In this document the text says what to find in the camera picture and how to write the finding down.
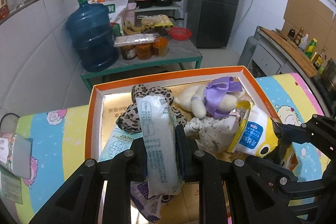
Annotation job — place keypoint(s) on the leopard print cloth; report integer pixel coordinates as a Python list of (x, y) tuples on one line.
[(152, 106)]

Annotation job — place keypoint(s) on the blue water jug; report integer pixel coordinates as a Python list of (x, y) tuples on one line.
[(92, 36)]

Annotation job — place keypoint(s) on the pink lid black pot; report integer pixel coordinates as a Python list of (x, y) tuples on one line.
[(144, 4)]

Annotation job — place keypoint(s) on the pink plastic container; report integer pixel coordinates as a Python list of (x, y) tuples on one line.
[(129, 13)]

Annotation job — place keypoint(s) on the white green rice bag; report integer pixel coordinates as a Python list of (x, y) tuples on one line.
[(116, 9)]

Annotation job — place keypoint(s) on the yellow minion plush toy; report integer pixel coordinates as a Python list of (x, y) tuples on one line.
[(259, 135)]

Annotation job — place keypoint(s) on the orange gold cardboard box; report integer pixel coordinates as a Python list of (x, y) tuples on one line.
[(109, 99)]

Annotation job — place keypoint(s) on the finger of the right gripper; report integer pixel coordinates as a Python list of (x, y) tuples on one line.
[(275, 176), (318, 130)]

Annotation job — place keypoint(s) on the packaged noodles tray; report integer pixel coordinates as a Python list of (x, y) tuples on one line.
[(134, 40)]

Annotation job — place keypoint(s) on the green white tissue pack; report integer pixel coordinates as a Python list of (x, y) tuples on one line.
[(163, 175)]

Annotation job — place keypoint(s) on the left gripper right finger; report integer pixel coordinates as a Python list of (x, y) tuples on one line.
[(231, 192)]

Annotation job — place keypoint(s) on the red plastic basket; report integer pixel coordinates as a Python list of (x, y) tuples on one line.
[(181, 34)]

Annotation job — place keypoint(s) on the brown cardboard sheet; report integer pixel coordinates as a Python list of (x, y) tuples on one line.
[(316, 19)]

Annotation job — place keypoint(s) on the banana bunch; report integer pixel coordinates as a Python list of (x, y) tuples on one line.
[(130, 29)]

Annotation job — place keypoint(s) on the grey cabinet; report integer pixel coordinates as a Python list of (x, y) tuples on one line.
[(266, 53)]

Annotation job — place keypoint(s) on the teal tissue pack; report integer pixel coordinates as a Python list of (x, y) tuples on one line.
[(118, 141)]

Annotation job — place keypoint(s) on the orange sauce jar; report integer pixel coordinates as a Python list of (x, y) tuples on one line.
[(143, 51), (160, 47)]

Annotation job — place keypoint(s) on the egg tray with eggs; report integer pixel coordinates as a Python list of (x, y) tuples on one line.
[(156, 21)]

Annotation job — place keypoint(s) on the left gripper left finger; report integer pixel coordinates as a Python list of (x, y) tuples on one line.
[(97, 192)]

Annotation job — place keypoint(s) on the dark sauce jar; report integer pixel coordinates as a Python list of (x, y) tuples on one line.
[(128, 52)]

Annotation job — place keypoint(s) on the green metal low table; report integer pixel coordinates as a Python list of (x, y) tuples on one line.
[(179, 52)]

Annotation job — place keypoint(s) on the white speckled soft cloth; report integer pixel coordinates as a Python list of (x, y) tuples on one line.
[(213, 135)]

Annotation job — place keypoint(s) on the orange sauce jar middle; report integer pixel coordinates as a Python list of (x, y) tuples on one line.
[(143, 51)]

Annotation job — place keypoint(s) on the green bottle yellow cap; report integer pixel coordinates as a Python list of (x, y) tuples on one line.
[(311, 47)]

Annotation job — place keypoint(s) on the green white tissue box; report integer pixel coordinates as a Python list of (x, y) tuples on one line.
[(10, 186)]

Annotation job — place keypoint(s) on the black frying pan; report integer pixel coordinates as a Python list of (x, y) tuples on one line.
[(164, 3)]

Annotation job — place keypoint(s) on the teddy bear purple dress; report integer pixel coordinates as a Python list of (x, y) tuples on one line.
[(217, 98)]

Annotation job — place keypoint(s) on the purple white small packet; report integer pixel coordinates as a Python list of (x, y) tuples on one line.
[(148, 206)]

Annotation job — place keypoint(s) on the floral tissue box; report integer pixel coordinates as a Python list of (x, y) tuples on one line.
[(16, 154)]

